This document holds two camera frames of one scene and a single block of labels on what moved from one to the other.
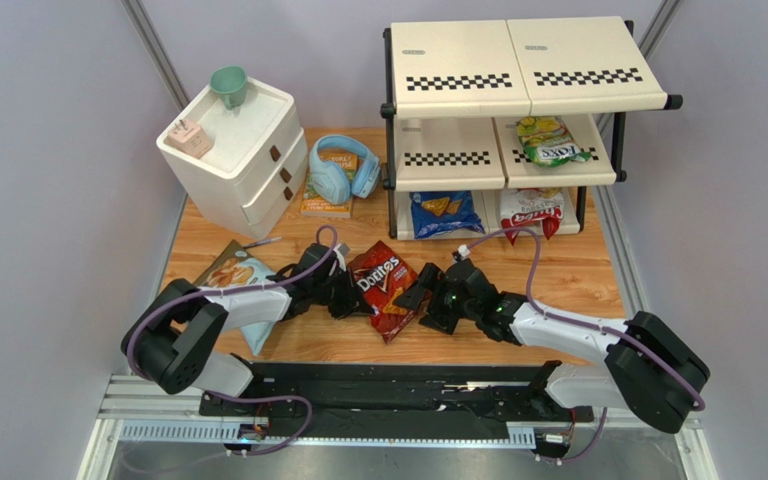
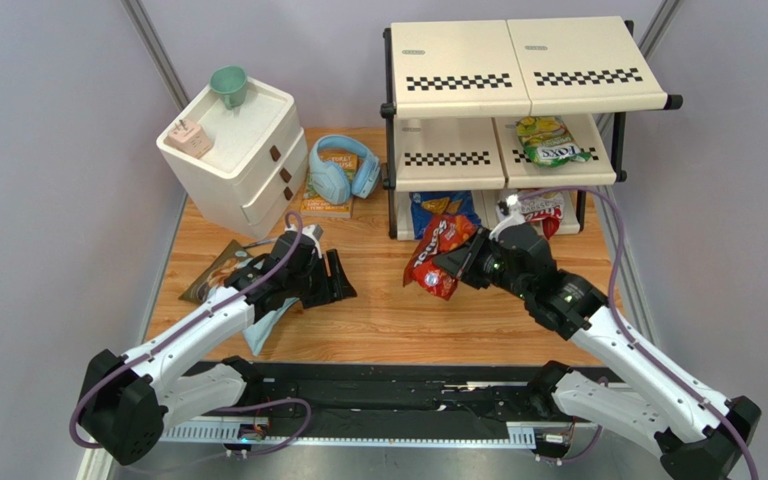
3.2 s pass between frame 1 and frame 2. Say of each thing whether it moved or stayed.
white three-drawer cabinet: stayed
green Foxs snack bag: stayed
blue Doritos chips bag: stayed
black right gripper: moved
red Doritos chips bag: moved
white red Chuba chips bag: stayed
